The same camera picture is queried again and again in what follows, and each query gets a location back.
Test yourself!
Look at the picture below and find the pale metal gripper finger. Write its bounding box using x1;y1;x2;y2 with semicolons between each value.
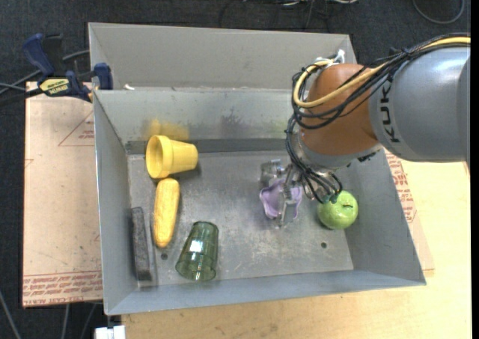
260;159;287;187
279;185;299;225

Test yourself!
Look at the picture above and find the purple clear plastic shape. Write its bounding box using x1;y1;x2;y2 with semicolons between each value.
259;180;304;221

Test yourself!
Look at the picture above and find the green toy apple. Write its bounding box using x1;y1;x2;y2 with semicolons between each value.
317;189;359;230

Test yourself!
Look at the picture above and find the grey metal bin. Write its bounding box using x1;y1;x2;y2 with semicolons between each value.
88;22;427;317

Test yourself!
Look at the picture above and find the yellow plastic cup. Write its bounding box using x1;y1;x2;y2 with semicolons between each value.
144;134;199;180

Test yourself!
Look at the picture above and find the green clear glass cup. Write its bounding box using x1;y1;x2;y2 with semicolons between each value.
174;220;220;281

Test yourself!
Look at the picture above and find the yellow toy corn cob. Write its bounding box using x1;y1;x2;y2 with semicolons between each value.
152;177;181;249

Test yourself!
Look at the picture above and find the dark green flat block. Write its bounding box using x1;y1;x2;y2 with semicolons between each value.
130;206;153;281

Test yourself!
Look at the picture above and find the brown cardboard board red print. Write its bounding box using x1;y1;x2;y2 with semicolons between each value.
22;81;436;308

